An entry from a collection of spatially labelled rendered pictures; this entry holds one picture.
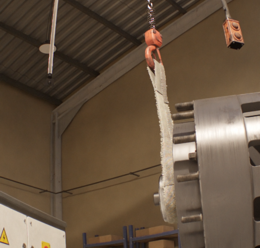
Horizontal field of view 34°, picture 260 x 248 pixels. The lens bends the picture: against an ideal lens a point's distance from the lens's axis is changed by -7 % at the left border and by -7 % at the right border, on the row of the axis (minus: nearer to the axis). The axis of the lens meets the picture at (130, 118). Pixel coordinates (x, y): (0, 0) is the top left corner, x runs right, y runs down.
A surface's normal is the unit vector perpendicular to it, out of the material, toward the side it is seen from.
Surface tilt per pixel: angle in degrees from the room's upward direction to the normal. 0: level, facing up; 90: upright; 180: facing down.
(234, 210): 116
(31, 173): 90
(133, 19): 167
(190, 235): 134
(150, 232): 90
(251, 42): 90
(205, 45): 90
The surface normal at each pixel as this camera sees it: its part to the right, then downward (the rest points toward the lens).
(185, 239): -0.11, 0.40
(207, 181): -0.21, -0.26
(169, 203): -0.18, 0.03
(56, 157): 0.77, -0.29
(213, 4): -0.63, -0.30
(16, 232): 0.96, -0.16
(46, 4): 0.22, 0.82
